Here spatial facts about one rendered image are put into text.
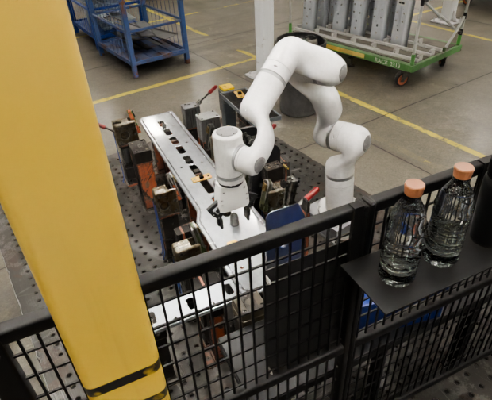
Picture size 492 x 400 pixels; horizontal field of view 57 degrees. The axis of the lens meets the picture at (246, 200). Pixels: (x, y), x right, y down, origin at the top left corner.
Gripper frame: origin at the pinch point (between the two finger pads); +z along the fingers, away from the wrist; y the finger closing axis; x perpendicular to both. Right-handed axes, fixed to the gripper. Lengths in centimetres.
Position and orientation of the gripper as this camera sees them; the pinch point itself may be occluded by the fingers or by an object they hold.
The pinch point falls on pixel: (233, 220)
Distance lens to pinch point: 145.2
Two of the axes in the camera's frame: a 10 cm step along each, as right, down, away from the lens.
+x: 4.2, 5.2, -7.4
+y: -9.0, 2.8, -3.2
